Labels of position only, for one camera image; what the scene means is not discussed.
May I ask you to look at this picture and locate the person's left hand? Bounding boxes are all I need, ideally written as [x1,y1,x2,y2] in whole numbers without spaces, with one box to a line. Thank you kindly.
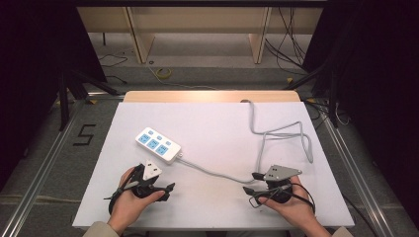
[108,166,166,232]

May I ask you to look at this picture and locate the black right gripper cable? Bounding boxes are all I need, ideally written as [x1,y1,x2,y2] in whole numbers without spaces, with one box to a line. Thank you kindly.
[248,183,317,215]

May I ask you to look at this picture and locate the white power strip blue sockets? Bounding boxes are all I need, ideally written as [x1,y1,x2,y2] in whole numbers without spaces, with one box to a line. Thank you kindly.
[134,126,183,165]

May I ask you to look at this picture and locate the white board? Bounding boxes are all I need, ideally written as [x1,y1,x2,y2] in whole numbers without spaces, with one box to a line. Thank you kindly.
[71,101,356,230]

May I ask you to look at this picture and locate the aluminium rail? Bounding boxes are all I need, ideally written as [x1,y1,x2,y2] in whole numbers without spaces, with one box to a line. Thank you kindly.
[0,93,125,237]
[304,98,398,237]

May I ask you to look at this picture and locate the wooden table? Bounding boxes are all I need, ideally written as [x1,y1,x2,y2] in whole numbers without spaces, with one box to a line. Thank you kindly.
[123,90,301,104]

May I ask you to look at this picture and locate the thin black floor cable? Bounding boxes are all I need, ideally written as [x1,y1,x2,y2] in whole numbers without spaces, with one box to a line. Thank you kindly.
[98,53,128,85]

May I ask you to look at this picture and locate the black metal stand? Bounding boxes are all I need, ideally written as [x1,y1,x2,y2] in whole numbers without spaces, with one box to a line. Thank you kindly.
[56,67,122,132]
[282,48,342,130]

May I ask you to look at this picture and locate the person's right hand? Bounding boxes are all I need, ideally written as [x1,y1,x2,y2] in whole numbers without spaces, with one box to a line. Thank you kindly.
[258,175,323,232]

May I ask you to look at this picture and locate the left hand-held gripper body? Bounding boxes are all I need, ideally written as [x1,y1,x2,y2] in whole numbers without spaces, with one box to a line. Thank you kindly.
[128,159,168,199]

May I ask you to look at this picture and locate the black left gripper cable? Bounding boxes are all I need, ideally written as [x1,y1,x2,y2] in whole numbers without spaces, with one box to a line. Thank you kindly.
[103,167,146,215]

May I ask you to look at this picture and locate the bundle of black cables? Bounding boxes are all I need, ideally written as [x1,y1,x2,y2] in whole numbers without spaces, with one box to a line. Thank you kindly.
[264,6,318,76]

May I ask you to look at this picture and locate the grey power strip cable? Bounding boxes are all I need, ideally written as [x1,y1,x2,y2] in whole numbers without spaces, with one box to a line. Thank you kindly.
[176,99,314,185]

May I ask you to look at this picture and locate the black curtain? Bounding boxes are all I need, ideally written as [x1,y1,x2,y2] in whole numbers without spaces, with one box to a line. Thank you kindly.
[300,0,419,228]
[0,0,108,192]

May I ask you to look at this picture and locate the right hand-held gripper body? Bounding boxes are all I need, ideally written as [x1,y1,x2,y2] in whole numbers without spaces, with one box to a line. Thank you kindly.
[262,164,303,203]

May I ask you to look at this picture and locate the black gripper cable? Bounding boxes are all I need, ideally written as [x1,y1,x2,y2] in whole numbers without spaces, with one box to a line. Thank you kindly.
[103,167,146,215]
[248,183,317,215]

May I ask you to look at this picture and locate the wooden table frame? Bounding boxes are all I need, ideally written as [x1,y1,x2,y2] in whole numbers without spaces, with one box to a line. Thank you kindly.
[76,5,324,65]

